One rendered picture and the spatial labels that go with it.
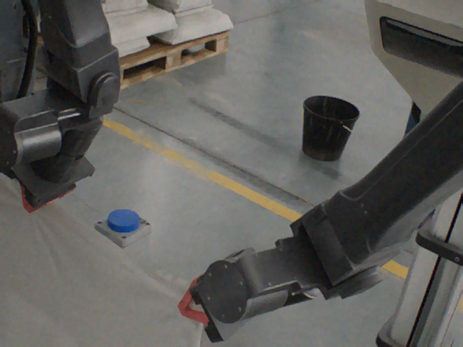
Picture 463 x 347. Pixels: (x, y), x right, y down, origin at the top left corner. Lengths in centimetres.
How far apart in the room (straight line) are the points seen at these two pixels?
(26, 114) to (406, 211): 43
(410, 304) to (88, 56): 82
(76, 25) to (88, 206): 216
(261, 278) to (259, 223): 229
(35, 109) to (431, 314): 85
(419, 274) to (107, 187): 193
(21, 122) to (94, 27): 13
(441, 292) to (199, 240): 157
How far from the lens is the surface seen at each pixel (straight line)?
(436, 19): 90
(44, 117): 78
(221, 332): 70
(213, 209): 291
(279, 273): 60
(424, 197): 50
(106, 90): 77
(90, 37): 75
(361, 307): 257
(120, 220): 130
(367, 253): 57
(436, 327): 134
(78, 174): 90
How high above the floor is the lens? 160
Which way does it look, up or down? 29 degrees down
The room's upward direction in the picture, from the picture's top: 10 degrees clockwise
